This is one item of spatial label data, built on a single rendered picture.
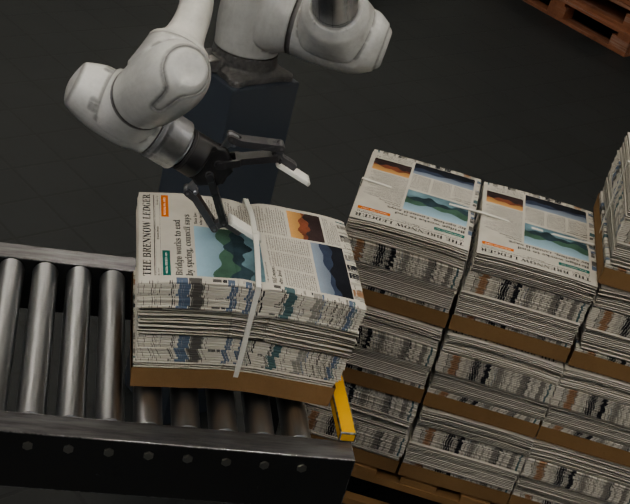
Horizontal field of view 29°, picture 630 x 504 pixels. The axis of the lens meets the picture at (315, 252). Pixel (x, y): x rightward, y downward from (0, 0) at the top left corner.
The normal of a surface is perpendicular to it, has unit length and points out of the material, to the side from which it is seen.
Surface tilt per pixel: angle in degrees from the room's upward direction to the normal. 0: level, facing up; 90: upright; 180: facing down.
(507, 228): 1
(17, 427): 0
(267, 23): 87
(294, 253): 5
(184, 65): 55
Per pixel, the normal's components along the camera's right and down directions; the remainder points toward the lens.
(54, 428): 0.22, -0.83
